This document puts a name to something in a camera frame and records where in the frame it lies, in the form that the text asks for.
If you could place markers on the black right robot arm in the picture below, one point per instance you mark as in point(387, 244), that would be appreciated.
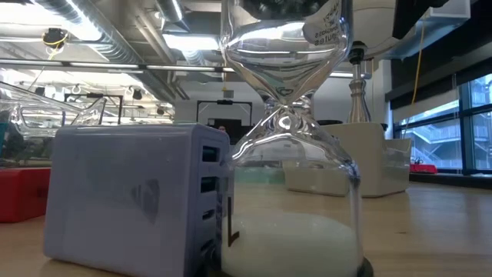
point(419, 15)

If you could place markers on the person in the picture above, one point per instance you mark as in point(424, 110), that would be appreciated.
point(222, 129)

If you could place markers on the white ceiling box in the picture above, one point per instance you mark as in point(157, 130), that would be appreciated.
point(449, 13)

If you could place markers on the black table frame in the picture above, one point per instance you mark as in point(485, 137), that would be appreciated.
point(461, 181)

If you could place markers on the clear plastic tray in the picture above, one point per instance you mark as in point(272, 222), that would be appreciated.
point(46, 123)

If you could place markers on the green translucent plastic tray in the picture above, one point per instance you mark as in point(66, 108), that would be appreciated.
point(257, 175)

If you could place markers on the large hourglass white sand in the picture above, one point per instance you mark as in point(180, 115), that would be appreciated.
point(288, 246)

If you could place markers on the white shade table lamp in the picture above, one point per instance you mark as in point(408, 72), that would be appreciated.
point(376, 23)

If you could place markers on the large red wall charger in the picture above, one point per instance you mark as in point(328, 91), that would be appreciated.
point(23, 192)

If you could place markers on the black workstation frame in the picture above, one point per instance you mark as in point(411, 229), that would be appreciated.
point(225, 102)

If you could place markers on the red toolbox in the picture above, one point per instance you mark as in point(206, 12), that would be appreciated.
point(423, 168)

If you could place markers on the black ceiling device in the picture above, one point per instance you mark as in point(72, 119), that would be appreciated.
point(55, 37)

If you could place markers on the lavender wall charger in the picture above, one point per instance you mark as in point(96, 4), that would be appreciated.
point(115, 200)

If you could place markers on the black monitor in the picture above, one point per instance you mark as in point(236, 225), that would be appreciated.
point(232, 132)

